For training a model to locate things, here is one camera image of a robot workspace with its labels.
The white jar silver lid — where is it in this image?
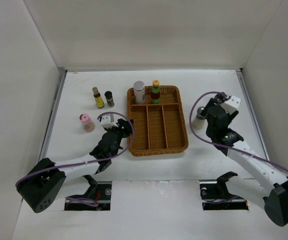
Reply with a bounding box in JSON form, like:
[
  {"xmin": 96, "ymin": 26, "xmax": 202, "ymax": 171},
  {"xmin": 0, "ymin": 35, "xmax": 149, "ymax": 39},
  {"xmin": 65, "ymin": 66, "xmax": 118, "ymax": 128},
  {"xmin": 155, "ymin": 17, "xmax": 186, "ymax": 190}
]
[{"xmin": 133, "ymin": 81, "xmax": 146, "ymax": 104}]

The red sauce bottle green label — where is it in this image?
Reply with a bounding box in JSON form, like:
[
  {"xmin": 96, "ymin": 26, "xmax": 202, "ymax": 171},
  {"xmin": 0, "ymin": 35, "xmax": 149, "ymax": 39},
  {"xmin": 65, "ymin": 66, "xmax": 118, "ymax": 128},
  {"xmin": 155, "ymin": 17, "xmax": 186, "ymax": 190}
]
[{"xmin": 150, "ymin": 79, "xmax": 161, "ymax": 104}]

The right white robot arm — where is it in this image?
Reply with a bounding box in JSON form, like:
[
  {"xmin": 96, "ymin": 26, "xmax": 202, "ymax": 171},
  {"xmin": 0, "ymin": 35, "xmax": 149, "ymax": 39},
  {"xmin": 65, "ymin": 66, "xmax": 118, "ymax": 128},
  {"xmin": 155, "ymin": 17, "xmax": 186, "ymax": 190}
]
[{"xmin": 201, "ymin": 93, "xmax": 288, "ymax": 227}]

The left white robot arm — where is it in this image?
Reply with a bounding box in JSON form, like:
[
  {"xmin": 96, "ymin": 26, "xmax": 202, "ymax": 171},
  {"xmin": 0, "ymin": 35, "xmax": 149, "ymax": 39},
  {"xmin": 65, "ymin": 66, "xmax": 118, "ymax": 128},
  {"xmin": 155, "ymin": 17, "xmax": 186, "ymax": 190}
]
[{"xmin": 15, "ymin": 118, "xmax": 135, "ymax": 214}]

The pink cap spice jar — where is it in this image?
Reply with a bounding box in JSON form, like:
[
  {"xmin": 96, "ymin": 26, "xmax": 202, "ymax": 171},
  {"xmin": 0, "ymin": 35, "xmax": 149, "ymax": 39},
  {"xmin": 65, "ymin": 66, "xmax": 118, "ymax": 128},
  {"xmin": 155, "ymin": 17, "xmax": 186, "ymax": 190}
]
[{"xmin": 79, "ymin": 113, "xmax": 96, "ymax": 133}]

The salt shaker silver cap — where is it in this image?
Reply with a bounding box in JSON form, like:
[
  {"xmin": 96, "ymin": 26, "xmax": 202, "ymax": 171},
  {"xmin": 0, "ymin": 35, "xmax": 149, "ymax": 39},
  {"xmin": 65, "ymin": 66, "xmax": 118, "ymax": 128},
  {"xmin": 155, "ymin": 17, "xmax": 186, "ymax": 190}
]
[{"xmin": 192, "ymin": 106, "xmax": 206, "ymax": 130}]

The brown bottle yellow label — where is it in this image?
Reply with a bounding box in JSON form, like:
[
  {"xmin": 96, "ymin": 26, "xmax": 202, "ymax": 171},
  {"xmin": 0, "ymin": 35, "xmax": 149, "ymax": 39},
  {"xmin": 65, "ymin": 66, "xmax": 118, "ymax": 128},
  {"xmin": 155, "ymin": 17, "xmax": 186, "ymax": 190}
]
[{"xmin": 92, "ymin": 87, "xmax": 105, "ymax": 109}]

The small dark spice jar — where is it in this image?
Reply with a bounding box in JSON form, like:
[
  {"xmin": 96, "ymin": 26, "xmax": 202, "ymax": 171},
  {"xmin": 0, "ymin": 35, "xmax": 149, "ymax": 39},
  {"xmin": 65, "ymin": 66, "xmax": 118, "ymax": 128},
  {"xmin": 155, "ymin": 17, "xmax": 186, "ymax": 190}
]
[{"xmin": 104, "ymin": 91, "xmax": 115, "ymax": 108}]

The white bottle black cap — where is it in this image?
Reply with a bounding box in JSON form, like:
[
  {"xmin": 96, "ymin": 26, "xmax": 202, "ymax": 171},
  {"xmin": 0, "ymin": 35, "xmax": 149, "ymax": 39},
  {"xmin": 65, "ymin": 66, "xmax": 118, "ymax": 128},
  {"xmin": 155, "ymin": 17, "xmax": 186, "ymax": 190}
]
[{"xmin": 214, "ymin": 92, "xmax": 231, "ymax": 105}]

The brown wicker divided tray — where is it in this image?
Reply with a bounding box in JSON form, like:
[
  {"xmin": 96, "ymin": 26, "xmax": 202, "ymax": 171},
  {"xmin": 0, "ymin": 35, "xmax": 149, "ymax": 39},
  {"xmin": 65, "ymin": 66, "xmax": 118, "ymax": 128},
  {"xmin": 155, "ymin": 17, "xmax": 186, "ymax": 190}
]
[{"xmin": 127, "ymin": 85, "xmax": 189, "ymax": 157}]

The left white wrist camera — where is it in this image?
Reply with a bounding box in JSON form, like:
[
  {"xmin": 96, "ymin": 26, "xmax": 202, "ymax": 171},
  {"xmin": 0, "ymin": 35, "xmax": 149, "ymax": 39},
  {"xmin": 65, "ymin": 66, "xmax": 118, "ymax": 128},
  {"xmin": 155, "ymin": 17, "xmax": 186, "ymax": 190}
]
[{"xmin": 99, "ymin": 113, "xmax": 118, "ymax": 127}]

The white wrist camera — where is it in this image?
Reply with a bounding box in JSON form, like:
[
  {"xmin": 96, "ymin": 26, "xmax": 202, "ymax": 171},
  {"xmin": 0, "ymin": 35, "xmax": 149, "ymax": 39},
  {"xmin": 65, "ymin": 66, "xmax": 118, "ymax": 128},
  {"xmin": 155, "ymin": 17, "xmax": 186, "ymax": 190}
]
[
  {"xmin": 99, "ymin": 113, "xmax": 118, "ymax": 127},
  {"xmin": 220, "ymin": 95, "xmax": 241, "ymax": 115}
]

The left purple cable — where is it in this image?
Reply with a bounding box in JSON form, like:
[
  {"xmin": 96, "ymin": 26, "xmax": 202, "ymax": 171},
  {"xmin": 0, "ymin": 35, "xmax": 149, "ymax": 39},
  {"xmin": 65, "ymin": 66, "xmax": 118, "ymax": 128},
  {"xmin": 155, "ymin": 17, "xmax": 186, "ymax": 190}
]
[{"xmin": 15, "ymin": 111, "xmax": 135, "ymax": 191}]

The purple cable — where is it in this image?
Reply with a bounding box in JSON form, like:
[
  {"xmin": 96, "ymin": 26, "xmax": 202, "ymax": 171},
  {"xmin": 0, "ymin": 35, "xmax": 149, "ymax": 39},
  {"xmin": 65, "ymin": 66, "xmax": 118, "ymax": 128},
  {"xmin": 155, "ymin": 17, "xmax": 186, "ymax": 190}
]
[
  {"xmin": 15, "ymin": 111, "xmax": 135, "ymax": 191},
  {"xmin": 189, "ymin": 91, "xmax": 288, "ymax": 183}
]

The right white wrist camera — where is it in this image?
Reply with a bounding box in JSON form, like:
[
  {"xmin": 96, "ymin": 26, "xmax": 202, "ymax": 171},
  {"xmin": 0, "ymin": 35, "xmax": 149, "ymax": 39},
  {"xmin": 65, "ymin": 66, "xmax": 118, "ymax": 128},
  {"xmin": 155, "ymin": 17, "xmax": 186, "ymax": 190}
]
[{"xmin": 220, "ymin": 95, "xmax": 241, "ymax": 115}]

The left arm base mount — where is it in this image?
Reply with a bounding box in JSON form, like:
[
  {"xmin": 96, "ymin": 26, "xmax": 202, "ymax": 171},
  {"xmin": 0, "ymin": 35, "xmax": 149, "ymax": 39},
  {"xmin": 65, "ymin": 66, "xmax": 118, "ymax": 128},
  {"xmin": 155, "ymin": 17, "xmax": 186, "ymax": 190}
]
[{"xmin": 64, "ymin": 175, "xmax": 113, "ymax": 211}]

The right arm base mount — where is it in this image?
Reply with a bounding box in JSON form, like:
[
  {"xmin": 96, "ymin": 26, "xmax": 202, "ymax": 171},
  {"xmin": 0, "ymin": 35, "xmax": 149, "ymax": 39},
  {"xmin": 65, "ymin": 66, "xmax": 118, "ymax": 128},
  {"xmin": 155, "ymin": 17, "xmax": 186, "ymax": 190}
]
[{"xmin": 199, "ymin": 171, "xmax": 249, "ymax": 211}]

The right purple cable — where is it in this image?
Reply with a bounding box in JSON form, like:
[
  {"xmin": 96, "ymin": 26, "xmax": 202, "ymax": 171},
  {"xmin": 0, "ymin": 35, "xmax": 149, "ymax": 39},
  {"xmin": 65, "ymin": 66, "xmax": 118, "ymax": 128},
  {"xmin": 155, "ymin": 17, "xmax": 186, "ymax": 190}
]
[{"xmin": 189, "ymin": 91, "xmax": 288, "ymax": 183}]

